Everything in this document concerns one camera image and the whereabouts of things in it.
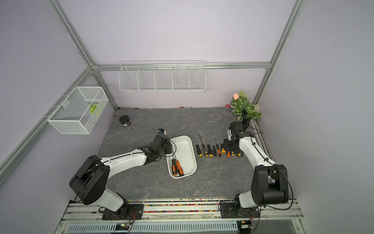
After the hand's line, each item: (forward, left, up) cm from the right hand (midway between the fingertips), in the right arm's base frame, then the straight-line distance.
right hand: (228, 146), depth 89 cm
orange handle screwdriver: (-13, +30, -5) cm, 33 cm away
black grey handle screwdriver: (0, +8, -7) cm, 10 cm away
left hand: (+1, +37, -1) cm, 37 cm away
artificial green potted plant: (+15, -8, +17) cm, 24 cm away
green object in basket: (+13, +78, +21) cm, 82 cm away
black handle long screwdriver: (+2, +11, -7) cm, 13 cm away
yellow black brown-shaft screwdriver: (+3, +15, -7) cm, 17 cm away
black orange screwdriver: (-3, -1, -6) cm, 7 cm away
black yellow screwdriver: (0, +18, -6) cm, 19 cm away
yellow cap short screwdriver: (0, +2, -6) cm, 7 cm away
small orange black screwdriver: (+2, +5, -8) cm, 9 cm away
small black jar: (+25, +73, -5) cm, 78 cm away
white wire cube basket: (+13, +87, +18) cm, 90 cm away
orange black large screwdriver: (-11, +34, -5) cm, 36 cm away
